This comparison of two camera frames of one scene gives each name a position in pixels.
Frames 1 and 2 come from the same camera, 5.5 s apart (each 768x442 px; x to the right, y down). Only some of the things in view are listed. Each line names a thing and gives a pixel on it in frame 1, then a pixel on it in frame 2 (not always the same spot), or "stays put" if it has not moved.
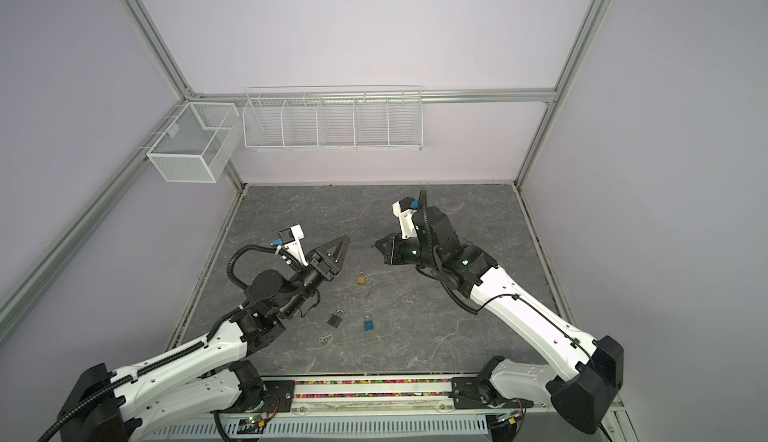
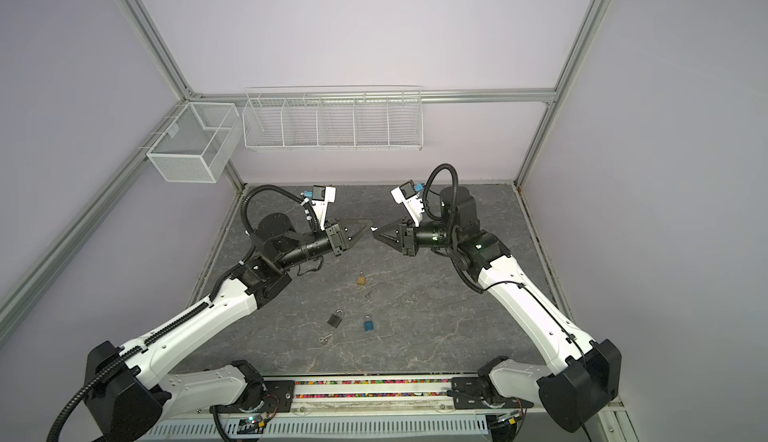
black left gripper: [316, 262] -> [343, 241]
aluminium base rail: [371, 395] stays put
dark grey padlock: [336, 318] stays put
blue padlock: [368, 324] stays put
